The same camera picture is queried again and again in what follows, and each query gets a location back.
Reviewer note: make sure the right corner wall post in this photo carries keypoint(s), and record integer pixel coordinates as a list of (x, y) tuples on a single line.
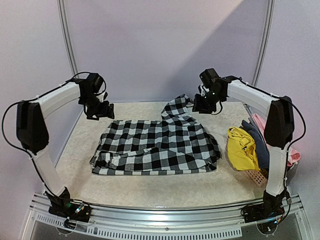
[(264, 41)]

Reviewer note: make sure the corner wall post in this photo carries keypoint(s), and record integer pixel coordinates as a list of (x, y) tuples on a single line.
[(66, 36), (264, 41)]

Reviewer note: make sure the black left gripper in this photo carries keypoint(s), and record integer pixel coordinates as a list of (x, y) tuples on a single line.
[(106, 111)]

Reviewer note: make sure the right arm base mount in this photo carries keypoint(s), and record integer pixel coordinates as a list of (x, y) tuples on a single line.
[(267, 210)]

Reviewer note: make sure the left corner wall post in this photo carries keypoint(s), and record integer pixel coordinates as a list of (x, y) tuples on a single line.
[(66, 36)]

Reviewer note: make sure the navy blue garment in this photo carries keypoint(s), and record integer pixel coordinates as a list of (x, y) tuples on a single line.
[(262, 152)]

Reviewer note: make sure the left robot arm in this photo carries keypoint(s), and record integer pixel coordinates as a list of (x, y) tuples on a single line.
[(31, 128)]

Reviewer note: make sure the yellow garment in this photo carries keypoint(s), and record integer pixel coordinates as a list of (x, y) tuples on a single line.
[(241, 150)]

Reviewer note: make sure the pink garment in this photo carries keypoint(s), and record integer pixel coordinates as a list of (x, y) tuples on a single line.
[(293, 155)]

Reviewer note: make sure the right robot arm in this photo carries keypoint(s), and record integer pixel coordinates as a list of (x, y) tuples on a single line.
[(279, 128)]

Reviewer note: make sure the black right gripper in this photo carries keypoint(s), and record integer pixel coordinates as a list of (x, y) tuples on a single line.
[(202, 105)]

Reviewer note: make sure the aluminium front rail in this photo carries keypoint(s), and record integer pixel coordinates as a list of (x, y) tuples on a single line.
[(202, 223)]

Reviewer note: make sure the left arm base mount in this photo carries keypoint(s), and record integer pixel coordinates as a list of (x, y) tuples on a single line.
[(66, 207)]

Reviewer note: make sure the pink laundry basket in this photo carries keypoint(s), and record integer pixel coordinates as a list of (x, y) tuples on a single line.
[(257, 177)]

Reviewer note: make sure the black white checkered shirt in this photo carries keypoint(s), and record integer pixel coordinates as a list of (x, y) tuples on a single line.
[(177, 144)]

